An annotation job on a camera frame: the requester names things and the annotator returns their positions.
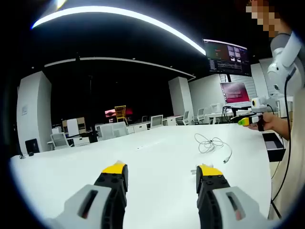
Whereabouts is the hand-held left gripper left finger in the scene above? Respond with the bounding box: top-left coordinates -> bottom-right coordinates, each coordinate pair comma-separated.
53,161 -> 129,229

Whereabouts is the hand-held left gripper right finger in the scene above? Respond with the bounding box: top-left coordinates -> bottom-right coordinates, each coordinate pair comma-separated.
195,163 -> 270,229

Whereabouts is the white charger adapter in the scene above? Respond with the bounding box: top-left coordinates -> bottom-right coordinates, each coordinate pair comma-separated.
190,163 -> 214,177

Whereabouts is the white Type-C cable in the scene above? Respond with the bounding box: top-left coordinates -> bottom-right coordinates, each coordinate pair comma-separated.
194,133 -> 233,164

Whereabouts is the white desk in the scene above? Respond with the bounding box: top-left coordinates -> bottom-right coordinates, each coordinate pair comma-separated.
9,123 -> 274,229

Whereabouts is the person's right hand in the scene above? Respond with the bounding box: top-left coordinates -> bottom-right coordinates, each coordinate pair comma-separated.
247,112 -> 278,132

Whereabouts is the laptop with red screen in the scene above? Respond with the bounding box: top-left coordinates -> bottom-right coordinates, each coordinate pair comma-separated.
219,82 -> 251,108

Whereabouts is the black open box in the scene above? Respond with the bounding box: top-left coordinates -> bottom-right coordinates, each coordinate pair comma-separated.
262,132 -> 286,163

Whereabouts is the white worn device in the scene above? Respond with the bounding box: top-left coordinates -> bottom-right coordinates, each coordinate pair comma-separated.
266,31 -> 305,97

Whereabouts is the person's torso in beige clothing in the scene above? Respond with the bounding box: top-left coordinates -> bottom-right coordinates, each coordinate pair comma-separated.
268,32 -> 305,221

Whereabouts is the white mesh office chair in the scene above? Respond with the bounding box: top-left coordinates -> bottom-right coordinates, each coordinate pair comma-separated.
50,132 -> 70,150

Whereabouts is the white and wooden cabinet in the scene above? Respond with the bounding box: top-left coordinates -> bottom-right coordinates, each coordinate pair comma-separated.
61,117 -> 86,138

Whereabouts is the black rectangular device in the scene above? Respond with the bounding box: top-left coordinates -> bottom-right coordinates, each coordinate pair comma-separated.
24,138 -> 40,156

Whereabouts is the white desktop monitor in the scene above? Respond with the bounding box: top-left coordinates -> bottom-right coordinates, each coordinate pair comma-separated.
150,114 -> 164,129

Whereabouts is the red glowing display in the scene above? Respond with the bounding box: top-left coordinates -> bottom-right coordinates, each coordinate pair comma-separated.
104,108 -> 133,119

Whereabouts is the yellow chair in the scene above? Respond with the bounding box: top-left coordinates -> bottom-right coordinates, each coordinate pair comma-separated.
114,105 -> 130,126

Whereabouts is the curved ceiling light strip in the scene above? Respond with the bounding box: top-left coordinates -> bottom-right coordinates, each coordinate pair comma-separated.
30,5 -> 207,56

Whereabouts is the black device cable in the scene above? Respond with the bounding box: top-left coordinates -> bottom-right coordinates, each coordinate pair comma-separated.
270,67 -> 297,219

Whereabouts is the large wall-mounted monitor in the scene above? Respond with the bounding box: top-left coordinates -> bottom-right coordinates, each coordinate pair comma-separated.
203,38 -> 253,77

